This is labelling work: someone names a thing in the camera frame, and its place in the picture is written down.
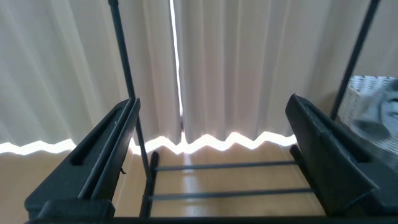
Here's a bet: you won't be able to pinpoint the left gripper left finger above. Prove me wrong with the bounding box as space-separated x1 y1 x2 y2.
24 98 141 218

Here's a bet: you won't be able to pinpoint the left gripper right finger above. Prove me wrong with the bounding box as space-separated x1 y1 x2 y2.
285 93 398 217

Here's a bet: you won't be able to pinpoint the white laundry basket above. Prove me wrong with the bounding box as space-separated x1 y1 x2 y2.
336 75 398 170

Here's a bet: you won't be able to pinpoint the black clothes rack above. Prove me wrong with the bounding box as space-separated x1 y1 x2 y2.
108 0 382 218

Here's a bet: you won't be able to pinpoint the pale grey shorts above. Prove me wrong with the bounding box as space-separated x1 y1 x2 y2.
352 79 398 141

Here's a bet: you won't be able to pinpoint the beige curtain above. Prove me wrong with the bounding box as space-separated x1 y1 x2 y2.
0 0 398 156

